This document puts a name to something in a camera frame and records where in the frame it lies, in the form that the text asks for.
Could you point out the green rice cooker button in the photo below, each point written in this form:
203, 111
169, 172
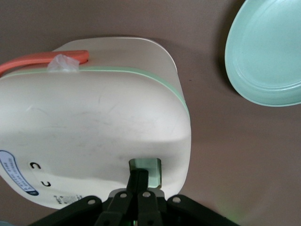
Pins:
154, 174

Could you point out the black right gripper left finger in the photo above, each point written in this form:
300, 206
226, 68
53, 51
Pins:
117, 207

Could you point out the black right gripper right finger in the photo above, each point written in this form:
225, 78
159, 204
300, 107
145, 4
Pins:
150, 207

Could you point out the white blue-rimmed sticker label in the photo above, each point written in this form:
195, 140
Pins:
11, 171

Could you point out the cream plastic container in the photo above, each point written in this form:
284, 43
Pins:
94, 122

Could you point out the clear plastic wrap scrap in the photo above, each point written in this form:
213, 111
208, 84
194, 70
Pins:
63, 63

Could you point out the mint green round plate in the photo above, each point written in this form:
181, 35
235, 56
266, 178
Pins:
265, 54

